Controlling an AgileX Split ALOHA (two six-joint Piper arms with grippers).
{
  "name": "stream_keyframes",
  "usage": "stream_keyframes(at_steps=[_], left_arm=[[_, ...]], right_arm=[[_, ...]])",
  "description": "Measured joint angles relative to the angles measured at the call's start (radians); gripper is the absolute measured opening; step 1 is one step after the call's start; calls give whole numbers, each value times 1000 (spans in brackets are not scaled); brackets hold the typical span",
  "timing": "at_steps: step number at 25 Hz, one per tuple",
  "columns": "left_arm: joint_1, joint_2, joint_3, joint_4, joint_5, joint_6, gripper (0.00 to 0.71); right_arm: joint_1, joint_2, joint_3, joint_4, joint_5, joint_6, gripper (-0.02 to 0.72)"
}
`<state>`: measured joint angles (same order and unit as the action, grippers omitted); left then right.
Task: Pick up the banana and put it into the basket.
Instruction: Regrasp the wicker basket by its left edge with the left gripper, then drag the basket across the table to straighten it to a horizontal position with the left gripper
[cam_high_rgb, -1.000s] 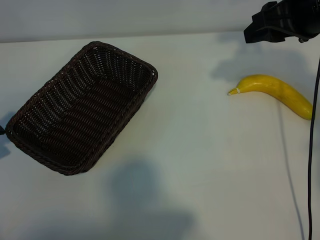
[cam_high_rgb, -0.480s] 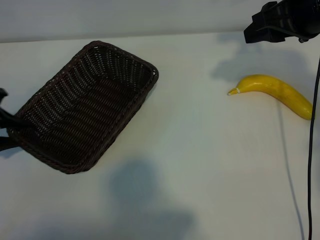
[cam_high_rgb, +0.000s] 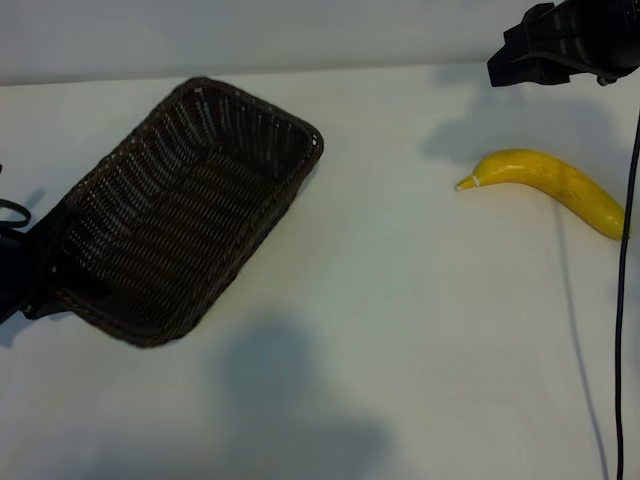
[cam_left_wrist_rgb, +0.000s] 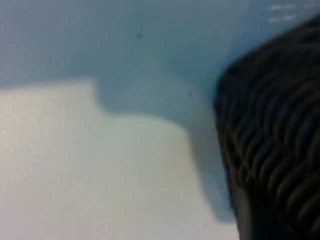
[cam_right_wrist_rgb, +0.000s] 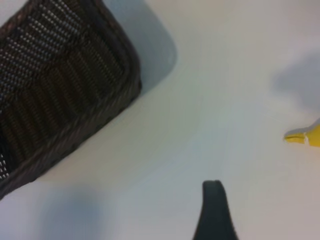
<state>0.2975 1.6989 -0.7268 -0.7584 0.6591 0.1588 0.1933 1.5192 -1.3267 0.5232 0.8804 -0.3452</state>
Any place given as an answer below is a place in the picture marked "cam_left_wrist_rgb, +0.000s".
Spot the dark brown woven basket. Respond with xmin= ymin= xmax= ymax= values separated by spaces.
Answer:
xmin=213 ymin=14 xmax=320 ymax=240

